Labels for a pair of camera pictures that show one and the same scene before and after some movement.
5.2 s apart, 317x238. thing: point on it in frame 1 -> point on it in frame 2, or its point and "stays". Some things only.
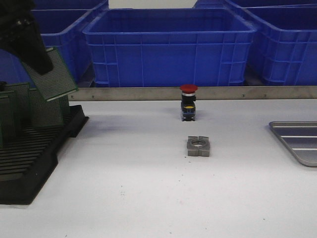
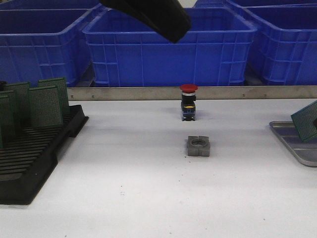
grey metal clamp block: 198,146 stays
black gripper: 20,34 -> 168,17
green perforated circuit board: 56,83 -> 305,121
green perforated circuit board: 51,87 -> 45,109
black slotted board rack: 28,158 stays
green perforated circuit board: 5,122 stays
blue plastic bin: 168,47 stays
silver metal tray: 301,137 stays
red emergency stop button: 188,109 stays
